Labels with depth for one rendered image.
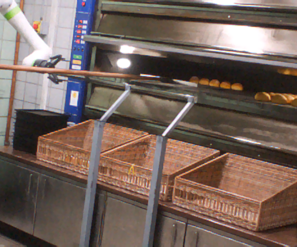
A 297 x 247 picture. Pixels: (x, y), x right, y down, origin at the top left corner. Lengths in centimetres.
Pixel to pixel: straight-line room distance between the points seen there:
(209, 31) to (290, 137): 85
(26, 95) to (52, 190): 127
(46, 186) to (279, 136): 151
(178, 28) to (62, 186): 124
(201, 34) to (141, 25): 52
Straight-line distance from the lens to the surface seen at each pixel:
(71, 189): 402
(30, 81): 518
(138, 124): 435
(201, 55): 386
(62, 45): 492
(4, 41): 526
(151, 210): 351
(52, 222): 418
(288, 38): 374
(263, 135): 377
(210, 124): 397
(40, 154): 433
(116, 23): 455
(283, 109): 371
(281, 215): 343
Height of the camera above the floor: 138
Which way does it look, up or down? 6 degrees down
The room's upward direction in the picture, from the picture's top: 8 degrees clockwise
